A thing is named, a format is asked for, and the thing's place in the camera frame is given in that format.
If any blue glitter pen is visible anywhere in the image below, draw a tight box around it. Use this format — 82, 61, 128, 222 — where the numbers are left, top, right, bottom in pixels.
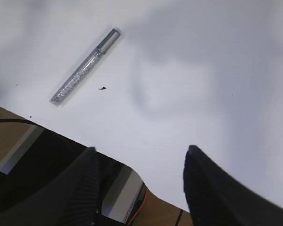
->
50, 28, 121, 106

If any orange cable under table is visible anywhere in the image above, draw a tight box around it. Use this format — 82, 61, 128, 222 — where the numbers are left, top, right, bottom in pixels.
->
129, 188, 149, 223

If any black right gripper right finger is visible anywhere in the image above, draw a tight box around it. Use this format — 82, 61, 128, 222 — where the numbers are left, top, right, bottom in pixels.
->
183, 145, 283, 226

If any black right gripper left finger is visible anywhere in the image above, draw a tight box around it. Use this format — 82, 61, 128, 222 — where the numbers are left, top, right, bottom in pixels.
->
0, 147, 100, 226

